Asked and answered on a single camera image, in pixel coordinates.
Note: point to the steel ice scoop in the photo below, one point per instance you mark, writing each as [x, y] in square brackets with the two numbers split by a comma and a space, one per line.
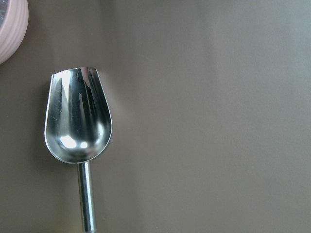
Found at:
[78, 128]

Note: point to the pink bowl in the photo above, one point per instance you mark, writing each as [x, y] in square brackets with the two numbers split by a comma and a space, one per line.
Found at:
[14, 16]

